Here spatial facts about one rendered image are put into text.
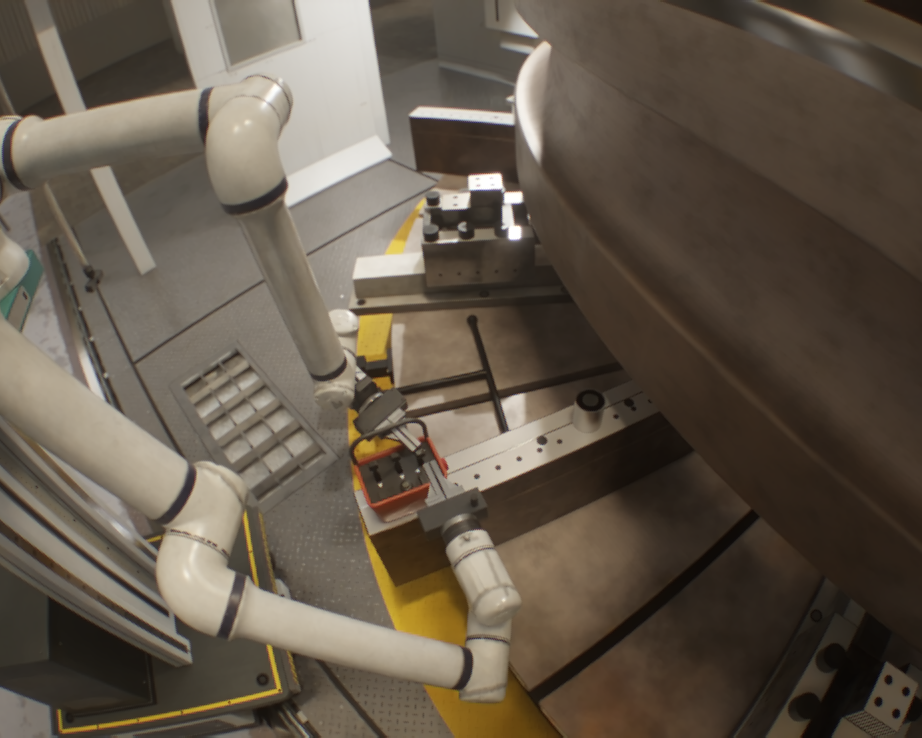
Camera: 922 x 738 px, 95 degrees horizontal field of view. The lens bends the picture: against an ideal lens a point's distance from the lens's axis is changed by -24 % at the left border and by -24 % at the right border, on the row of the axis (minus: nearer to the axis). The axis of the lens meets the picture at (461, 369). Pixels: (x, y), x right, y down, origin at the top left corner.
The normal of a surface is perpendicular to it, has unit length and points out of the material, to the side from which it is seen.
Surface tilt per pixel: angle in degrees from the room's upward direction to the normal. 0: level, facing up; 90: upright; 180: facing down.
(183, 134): 90
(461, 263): 90
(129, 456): 62
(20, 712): 0
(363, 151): 37
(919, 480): 44
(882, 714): 0
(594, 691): 0
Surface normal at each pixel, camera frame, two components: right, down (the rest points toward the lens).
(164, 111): 0.08, 0.01
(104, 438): 0.79, -0.15
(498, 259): 0.01, 0.74
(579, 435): -0.07, -0.66
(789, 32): -0.69, -0.20
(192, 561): 0.43, -0.54
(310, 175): 0.34, -0.22
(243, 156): 0.37, 0.30
